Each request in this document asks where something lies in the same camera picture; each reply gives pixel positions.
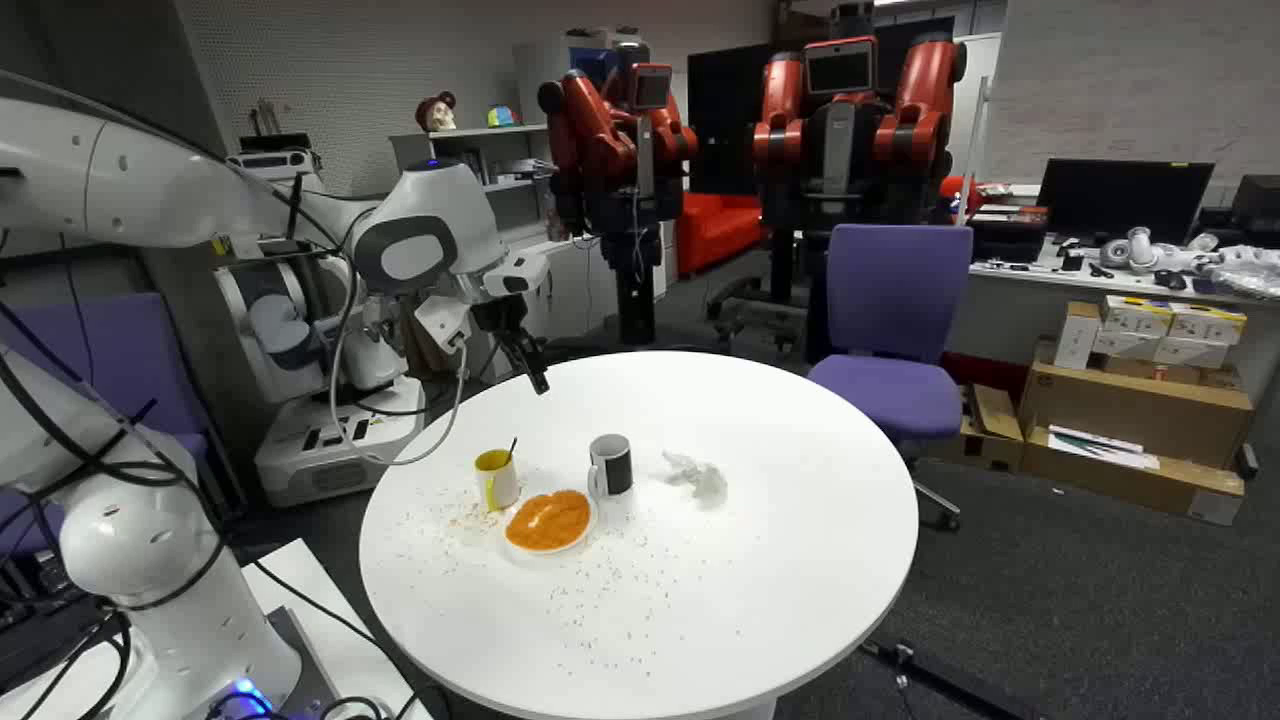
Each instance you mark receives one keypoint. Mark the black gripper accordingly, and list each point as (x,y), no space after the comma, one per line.
(502,322)

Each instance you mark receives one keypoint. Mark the small metal spoon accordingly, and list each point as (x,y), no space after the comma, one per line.
(513,448)

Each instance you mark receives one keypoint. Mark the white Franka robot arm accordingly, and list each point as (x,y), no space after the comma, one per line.
(133,187)

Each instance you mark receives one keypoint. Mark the white mug yellow inside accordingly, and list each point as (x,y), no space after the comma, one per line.
(498,480)

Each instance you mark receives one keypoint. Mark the black mug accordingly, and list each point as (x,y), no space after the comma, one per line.
(609,468)

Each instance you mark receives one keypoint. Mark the white open shelf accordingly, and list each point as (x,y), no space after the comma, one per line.
(486,166)

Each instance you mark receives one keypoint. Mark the crumpled white tissue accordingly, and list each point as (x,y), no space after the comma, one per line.
(703,479)

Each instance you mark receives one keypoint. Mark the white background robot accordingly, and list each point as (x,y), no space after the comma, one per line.
(341,452)

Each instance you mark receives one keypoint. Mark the orange pumpkin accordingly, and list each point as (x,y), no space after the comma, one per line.
(718,229)

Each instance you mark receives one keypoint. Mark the mannequin head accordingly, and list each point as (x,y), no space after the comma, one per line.
(437,111)

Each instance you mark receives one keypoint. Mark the purple office chair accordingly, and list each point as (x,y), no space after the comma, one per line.
(894,286)

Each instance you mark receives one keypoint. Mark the purple partition panel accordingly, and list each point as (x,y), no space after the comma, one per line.
(123,360)

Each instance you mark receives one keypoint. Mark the small cardboard box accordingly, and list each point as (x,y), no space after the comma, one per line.
(994,427)

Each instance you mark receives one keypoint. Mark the cluttered white desk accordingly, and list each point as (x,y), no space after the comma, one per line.
(1015,302)

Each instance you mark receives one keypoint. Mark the black tripod leg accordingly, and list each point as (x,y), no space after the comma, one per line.
(933,672)

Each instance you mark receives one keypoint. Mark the white printed carton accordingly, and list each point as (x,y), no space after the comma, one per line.
(1201,342)
(1133,328)

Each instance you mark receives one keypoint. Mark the large cardboard box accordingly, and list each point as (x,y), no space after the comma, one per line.
(1133,404)

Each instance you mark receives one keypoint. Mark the flat cardboard box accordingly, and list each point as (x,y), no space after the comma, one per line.
(1133,480)

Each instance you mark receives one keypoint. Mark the wide black monitor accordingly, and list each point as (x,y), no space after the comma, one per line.
(1127,196)

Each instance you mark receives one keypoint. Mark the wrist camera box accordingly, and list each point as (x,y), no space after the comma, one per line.
(440,326)

